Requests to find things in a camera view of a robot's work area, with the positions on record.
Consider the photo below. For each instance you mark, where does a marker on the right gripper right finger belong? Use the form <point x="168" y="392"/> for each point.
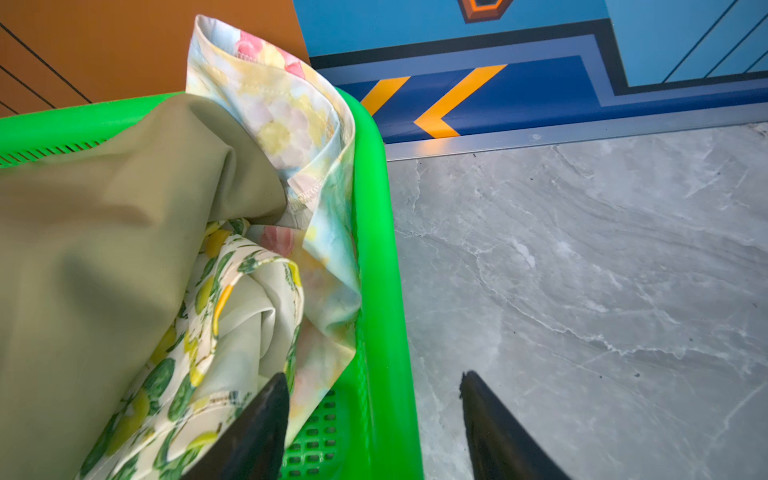
<point x="498" y="445"/>

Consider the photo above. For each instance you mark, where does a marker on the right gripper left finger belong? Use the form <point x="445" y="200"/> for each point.
<point x="253" y="446"/>

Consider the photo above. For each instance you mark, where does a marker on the green plastic basket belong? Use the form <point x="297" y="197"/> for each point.
<point x="366" y="427"/>

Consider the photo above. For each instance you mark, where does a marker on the olive green skirt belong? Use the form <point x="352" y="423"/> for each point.
<point x="97" y="249"/>

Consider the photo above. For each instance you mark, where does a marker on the lemon print skirt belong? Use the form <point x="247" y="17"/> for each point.
<point x="236" y="329"/>

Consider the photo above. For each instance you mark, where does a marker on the pastel floral skirt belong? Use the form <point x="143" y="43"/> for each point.
<point x="307" y="132"/>

